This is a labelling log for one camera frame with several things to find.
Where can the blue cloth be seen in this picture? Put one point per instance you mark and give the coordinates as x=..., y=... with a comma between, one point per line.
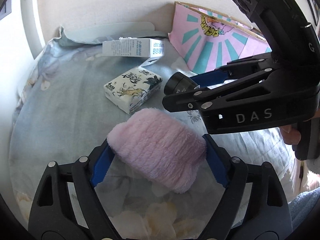
x=306, y=205

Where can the grey pillow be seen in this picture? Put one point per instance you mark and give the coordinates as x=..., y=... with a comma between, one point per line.
x=112, y=32

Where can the person's right hand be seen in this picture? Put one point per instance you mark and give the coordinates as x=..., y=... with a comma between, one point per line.
x=291, y=135

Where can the pink printed cardboard box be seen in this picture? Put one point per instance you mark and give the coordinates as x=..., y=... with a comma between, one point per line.
x=212, y=42

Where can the dark picture frame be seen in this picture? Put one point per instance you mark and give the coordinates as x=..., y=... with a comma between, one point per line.
x=313, y=5

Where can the black lens cylinder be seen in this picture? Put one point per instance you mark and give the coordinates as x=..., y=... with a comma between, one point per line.
x=178, y=82

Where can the ink-printed tissue pack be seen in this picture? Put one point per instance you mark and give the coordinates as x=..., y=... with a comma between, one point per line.
x=132, y=90

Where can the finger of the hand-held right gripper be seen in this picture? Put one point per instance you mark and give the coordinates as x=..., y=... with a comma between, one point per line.
x=207, y=77
x=225, y=95

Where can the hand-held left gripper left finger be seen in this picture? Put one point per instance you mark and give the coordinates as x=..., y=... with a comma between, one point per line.
x=100, y=165

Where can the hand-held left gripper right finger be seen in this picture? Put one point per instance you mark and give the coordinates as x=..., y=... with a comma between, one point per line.
x=216, y=160

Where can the floral bedsheet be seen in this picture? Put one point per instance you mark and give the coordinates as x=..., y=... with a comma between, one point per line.
x=62, y=105

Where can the pink fluffy cloth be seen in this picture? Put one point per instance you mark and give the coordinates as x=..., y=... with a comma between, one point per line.
x=157, y=150

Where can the white medicine box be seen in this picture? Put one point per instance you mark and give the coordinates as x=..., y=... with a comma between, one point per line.
x=130, y=47

